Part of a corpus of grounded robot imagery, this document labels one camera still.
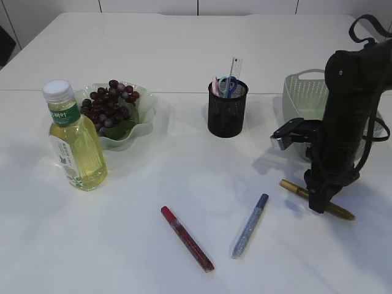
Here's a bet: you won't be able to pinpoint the red glitter marker pen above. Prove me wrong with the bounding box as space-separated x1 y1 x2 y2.
160 206 215 272

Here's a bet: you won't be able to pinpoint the gold glitter marker pen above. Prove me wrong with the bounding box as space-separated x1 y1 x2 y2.
279 179 356 221

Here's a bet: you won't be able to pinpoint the green glass wavy plate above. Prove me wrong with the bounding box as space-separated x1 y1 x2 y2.
75 80 157 149

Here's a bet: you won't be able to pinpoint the purple artificial grape bunch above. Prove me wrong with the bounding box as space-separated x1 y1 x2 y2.
80 80 140 141

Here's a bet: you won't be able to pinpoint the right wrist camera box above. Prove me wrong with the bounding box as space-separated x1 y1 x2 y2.
270 118 322 151

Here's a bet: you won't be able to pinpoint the pink purple safety scissors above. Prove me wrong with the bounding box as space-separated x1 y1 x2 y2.
211 77 221 97

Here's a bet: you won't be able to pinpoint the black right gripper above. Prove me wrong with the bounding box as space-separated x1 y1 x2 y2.
305 49 389 214

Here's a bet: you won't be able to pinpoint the blue glitter marker pen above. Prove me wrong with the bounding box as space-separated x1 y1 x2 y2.
232 194 270 259

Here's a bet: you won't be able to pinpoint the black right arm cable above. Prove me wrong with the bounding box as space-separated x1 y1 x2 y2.
348 14 392 172

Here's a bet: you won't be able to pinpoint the yellow tea drink bottle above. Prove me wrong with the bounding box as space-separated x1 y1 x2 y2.
42 80 108 191

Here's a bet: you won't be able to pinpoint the clear plastic ruler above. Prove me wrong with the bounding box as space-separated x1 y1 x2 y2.
230 57 243 80

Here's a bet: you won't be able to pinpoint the black mesh pen holder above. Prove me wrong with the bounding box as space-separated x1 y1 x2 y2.
207 81 249 138

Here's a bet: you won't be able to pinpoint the green plastic woven basket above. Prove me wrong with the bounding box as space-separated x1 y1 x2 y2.
281 69 383 163

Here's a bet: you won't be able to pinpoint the blue safety scissors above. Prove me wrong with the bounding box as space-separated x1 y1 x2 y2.
218 76 238 98

